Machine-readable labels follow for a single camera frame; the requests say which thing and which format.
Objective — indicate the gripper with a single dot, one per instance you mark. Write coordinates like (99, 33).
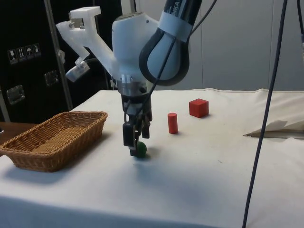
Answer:
(136, 104)

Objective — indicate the green ball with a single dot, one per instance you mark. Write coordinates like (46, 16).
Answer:
(142, 150)

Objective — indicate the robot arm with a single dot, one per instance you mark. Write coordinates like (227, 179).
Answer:
(128, 42)

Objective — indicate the red cylinder block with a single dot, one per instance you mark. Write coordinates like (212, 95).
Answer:
(173, 123)

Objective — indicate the wicker basket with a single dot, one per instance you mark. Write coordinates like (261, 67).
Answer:
(59, 161)

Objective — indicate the red cube block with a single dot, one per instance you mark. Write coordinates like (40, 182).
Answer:
(198, 108)

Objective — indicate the pale lockers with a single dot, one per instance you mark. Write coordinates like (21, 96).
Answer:
(237, 47)

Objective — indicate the black cabinet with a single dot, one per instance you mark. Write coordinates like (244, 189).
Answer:
(23, 28)

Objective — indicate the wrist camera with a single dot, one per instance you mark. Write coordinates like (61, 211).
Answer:
(77, 72)

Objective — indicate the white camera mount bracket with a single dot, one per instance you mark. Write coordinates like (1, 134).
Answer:
(95, 42)

